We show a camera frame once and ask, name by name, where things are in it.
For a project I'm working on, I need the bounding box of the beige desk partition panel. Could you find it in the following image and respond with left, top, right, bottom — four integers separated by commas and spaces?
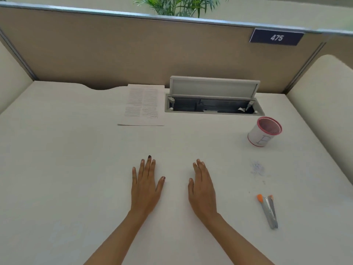
0, 2, 353, 95

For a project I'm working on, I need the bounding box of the stack of printed paper sheets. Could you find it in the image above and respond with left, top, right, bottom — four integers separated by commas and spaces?
117, 84, 166, 126

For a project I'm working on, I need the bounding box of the person's left forearm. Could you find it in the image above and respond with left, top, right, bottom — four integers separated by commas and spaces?
83, 210, 150, 265

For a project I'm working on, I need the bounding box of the grey cable box lid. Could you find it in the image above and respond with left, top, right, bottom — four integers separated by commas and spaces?
169, 76, 261, 100

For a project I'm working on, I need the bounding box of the silver orange stapler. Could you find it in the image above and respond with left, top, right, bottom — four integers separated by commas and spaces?
257, 194, 278, 230

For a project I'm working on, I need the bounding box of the pile of loose staples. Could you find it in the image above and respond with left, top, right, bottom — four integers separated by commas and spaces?
249, 160, 266, 177

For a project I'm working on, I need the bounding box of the cream side partition panel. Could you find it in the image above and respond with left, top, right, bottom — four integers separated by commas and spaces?
286, 54, 353, 186
0, 38, 34, 115

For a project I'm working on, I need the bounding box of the dark blue number plate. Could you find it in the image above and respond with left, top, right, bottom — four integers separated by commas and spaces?
249, 29, 305, 46

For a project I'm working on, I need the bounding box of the person's left hand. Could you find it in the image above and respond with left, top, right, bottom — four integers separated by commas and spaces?
131, 155, 166, 217

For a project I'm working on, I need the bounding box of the person's right forearm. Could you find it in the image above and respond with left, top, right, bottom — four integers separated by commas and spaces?
205, 213, 275, 265

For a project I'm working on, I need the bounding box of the grey desk cable box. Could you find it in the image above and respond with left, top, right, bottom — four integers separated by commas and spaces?
165, 93, 265, 116

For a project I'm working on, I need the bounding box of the green potted plant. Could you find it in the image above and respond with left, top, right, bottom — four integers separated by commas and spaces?
132, 0, 229, 18

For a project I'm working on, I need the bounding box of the pink mesh pen cup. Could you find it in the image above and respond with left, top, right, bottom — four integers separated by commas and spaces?
247, 116, 283, 147

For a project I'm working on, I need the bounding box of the person's right hand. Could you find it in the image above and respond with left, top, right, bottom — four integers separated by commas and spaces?
188, 159, 219, 219

